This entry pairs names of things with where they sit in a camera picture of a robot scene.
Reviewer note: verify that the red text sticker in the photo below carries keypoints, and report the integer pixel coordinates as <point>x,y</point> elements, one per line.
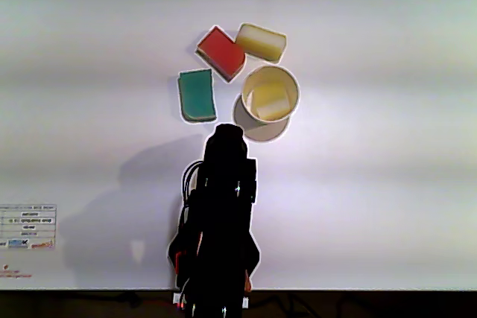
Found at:
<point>15,273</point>

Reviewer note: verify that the red sponge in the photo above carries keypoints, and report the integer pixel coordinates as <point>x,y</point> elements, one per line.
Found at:
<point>220,53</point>

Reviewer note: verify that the printed label sticker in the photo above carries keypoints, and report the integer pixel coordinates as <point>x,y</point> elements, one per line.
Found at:
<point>28,226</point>

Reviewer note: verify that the green sponge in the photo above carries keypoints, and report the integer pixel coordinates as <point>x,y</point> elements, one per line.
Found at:
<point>196,95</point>

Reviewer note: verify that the large yellow sponge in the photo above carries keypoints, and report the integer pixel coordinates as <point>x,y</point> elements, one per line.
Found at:
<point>261,43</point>

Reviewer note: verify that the white paper cup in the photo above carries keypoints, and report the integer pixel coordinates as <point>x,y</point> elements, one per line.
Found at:
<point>261,133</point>

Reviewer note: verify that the small yellow sponge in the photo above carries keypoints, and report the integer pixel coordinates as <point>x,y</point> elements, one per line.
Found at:
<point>271,101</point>

